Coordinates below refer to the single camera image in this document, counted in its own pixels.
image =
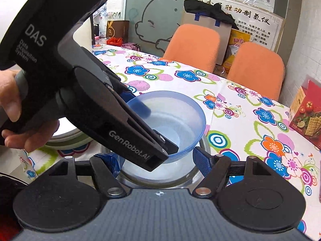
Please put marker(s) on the orange chair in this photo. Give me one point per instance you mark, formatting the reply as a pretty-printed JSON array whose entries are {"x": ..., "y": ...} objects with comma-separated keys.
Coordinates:
[
  {"x": 259, "y": 69},
  {"x": 194, "y": 45}
]

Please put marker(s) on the white ceramic bowl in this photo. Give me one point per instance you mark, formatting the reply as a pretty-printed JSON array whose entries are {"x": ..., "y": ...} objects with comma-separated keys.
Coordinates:
[{"x": 166, "y": 174}]

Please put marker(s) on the red object on side table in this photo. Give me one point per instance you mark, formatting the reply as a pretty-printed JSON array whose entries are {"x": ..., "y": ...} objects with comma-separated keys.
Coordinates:
[{"x": 114, "y": 41}]

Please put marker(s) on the brown paper bag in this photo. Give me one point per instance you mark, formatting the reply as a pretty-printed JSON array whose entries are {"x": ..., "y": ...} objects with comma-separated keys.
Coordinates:
[{"x": 223, "y": 29}]

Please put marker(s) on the white plate with black floral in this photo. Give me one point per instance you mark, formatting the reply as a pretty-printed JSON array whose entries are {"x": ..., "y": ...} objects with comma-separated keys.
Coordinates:
[{"x": 66, "y": 131}]

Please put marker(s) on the white poster board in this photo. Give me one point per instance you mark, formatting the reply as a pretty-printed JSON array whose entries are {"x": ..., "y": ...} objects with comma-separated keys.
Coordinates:
[{"x": 265, "y": 28}]

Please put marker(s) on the frosted glass cat panel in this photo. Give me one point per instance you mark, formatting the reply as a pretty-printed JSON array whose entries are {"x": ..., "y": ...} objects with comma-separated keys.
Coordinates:
[{"x": 152, "y": 23}]

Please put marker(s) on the right orange chair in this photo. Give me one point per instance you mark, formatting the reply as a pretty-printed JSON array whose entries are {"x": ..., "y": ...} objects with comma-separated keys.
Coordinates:
[{"x": 259, "y": 69}]

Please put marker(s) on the stainless steel bowl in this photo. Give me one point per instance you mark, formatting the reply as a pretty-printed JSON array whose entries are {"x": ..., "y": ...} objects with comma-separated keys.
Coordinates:
[{"x": 190, "y": 183}]

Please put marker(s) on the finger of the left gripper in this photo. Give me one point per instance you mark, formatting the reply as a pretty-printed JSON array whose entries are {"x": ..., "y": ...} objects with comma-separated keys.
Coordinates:
[{"x": 140, "y": 108}]

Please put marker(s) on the person's left hand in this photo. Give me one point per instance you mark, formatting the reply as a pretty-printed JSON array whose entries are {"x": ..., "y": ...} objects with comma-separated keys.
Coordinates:
[{"x": 11, "y": 103}]

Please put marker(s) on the blue translucent plastic bowl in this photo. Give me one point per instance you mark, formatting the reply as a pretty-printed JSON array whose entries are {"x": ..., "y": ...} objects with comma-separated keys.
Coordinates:
[{"x": 177, "y": 118}]

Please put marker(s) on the left orange chair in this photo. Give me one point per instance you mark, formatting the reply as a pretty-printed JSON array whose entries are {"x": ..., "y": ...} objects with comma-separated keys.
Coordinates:
[{"x": 194, "y": 45}]

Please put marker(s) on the floral tablecloth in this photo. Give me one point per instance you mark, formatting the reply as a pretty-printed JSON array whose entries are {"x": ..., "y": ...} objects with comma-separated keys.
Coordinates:
[{"x": 239, "y": 123}]

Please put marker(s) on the yellow snack bag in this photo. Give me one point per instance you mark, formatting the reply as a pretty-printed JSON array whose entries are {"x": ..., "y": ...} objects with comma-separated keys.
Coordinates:
[{"x": 237, "y": 38}]

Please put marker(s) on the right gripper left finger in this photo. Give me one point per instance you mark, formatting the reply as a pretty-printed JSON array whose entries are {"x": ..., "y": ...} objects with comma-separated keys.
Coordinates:
[{"x": 103, "y": 179}]

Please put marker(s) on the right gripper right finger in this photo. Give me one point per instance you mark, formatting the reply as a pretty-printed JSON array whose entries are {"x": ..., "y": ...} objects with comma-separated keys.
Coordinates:
[{"x": 214, "y": 169}]

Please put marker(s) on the brown gift bag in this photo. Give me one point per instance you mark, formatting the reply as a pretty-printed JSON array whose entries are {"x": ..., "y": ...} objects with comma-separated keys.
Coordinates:
[{"x": 117, "y": 29}]

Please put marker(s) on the red cracker box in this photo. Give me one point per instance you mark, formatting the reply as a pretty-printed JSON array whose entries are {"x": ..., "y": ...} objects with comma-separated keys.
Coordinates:
[{"x": 305, "y": 111}]

